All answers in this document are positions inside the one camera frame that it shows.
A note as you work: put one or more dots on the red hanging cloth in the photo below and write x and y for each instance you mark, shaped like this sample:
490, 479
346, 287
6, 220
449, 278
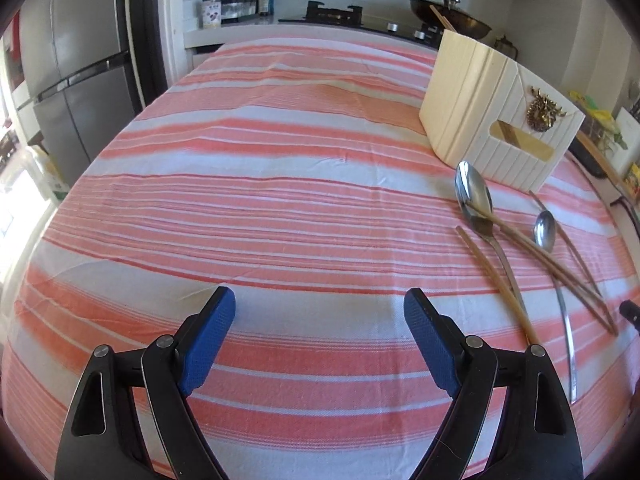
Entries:
17, 50

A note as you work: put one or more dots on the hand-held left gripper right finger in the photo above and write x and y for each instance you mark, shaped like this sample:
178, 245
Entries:
432, 345

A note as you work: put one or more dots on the pink striped tablecloth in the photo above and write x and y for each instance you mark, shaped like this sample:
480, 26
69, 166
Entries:
275, 185

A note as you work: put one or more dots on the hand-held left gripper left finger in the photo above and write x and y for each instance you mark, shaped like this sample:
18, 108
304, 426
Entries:
210, 340

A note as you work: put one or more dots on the bunch of wooden chopsticks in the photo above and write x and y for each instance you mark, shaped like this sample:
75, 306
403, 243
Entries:
580, 297

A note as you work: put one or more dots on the white label spice jar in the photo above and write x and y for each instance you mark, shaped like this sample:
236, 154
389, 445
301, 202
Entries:
211, 12

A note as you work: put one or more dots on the black glass cooktop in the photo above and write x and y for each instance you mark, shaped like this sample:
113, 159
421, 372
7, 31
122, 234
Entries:
380, 22

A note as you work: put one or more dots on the cardboard box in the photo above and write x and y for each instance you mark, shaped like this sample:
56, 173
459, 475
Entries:
50, 175

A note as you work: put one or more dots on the wooden cutting board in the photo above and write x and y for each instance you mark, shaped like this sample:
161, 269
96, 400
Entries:
607, 170

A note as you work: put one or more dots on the white knife block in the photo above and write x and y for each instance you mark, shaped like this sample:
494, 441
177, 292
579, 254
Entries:
629, 132

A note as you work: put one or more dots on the grey refrigerator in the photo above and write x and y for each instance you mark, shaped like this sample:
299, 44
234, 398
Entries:
75, 50

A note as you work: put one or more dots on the yellow printed cup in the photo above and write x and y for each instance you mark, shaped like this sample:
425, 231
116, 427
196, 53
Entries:
632, 176

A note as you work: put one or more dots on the dark wok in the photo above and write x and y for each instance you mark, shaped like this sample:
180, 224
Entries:
465, 22

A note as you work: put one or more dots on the black elongated tray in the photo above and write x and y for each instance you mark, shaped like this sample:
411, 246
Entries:
587, 157

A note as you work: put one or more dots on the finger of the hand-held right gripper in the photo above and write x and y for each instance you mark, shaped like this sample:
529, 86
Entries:
632, 312

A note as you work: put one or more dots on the cream ribbed utensil holder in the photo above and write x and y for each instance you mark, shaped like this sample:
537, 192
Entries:
465, 105

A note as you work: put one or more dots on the dark sauce bottle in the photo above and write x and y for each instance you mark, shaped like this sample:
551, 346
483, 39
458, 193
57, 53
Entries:
256, 2

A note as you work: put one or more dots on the black burner grate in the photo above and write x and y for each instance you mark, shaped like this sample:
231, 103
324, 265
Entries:
332, 12

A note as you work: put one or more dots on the black door frame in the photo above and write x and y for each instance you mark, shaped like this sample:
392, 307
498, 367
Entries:
145, 35

